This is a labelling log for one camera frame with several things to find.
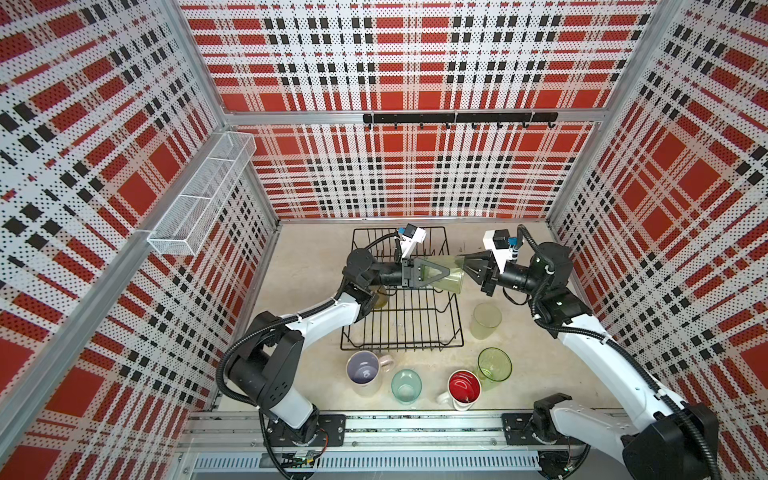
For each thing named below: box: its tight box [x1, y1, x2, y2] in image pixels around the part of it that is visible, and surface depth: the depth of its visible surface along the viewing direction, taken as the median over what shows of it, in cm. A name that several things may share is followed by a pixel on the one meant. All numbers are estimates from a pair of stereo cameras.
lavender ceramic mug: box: [346, 350, 395, 396], surface depth 77 cm
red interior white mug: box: [436, 369, 482, 411], surface depth 77 cm
